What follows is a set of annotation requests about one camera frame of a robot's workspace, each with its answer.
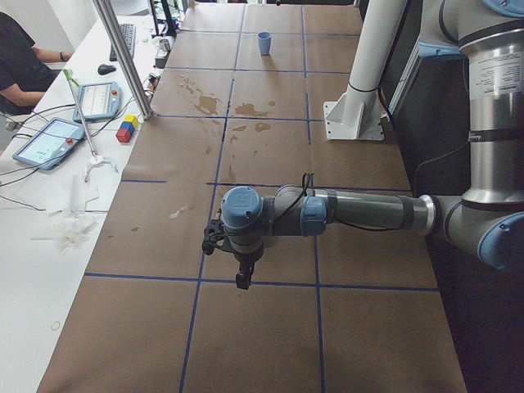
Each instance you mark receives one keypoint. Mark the red blue yellow blocks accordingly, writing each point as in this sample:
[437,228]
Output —
[127,128]

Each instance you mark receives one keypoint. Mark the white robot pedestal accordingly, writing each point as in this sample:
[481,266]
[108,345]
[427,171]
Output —
[356,114]

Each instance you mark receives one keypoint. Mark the teach pendant tablet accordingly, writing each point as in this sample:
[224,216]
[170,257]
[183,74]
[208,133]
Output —
[51,144]
[99,101]

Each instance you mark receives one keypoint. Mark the aluminium frame post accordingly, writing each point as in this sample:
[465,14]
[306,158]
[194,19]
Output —
[111,24]

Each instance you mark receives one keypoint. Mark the near teach pendant tablet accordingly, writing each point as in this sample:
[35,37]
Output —
[51,144]

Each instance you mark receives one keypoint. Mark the crumpled white tissues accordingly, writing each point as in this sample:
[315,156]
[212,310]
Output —
[68,223]

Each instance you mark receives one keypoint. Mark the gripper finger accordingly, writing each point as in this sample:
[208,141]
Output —
[243,278]

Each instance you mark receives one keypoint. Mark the blue plastic cup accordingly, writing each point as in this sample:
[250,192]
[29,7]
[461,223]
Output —
[264,42]

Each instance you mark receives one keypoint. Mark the black computer mouse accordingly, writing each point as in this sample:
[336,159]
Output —
[105,69]

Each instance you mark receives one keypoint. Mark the far teach pendant tablet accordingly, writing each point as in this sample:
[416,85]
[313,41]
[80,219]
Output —
[99,101]

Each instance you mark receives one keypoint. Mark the reacher grabber stick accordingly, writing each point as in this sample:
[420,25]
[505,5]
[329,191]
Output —
[97,160]

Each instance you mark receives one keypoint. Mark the small metal cup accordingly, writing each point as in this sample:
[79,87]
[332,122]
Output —
[164,45]

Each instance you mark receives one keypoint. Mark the person in black shirt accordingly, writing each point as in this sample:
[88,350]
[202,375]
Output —
[25,76]

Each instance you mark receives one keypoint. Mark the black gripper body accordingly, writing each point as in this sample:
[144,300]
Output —
[244,259]

